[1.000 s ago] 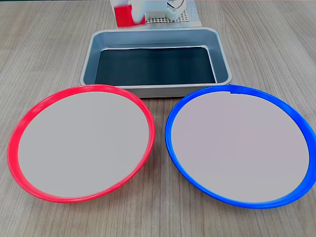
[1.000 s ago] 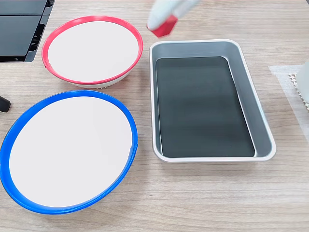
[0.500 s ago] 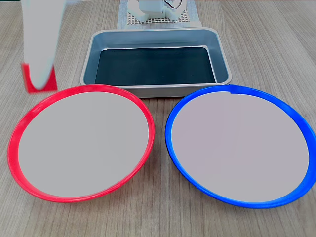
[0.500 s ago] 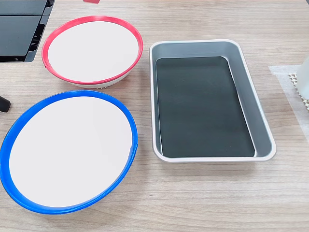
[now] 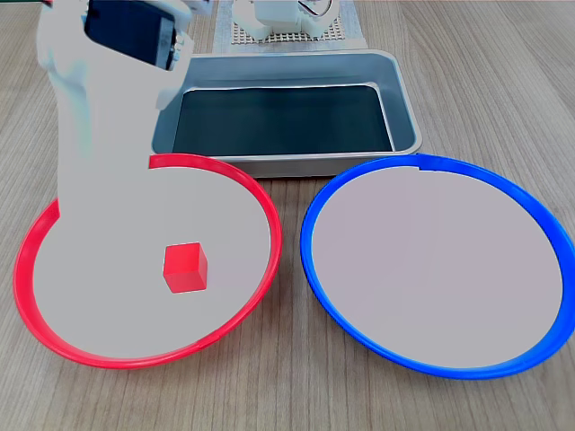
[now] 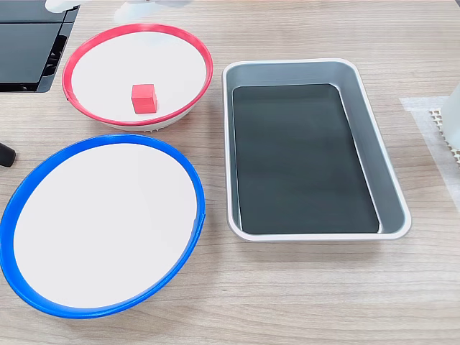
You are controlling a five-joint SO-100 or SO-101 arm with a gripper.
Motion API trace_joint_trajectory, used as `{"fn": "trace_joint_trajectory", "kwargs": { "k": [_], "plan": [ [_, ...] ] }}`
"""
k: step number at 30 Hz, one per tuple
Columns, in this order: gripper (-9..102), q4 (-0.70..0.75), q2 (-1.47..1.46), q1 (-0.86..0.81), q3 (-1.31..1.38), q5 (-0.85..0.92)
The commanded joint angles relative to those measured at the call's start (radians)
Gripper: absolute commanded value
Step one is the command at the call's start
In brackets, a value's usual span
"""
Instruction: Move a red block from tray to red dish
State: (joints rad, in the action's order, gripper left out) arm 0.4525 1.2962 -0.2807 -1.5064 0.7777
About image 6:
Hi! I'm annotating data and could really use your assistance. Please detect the red cube block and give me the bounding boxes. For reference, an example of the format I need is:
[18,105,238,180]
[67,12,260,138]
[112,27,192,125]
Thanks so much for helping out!
[131,83,159,115]

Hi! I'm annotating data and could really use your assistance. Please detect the red rimmed round dish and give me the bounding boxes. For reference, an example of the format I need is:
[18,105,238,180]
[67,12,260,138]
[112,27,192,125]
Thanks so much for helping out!
[61,23,213,132]

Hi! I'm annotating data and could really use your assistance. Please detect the black tray liner mat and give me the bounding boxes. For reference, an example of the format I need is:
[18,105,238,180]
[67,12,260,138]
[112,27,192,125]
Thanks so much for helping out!
[231,83,382,236]

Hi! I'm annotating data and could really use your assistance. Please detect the blue rimmed round dish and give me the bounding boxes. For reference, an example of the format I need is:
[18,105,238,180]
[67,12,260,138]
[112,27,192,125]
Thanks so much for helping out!
[0,134,206,320]

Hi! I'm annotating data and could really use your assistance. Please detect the silver metal tray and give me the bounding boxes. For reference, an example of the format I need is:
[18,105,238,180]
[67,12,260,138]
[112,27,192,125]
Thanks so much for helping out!
[221,57,413,244]

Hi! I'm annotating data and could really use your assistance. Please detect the black flat electronic device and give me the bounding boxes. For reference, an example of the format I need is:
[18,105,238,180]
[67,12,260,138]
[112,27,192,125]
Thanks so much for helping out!
[0,0,81,95]

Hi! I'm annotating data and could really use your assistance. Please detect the black cylindrical stand foot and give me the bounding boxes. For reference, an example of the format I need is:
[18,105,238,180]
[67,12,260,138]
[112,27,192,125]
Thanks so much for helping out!
[0,142,17,168]

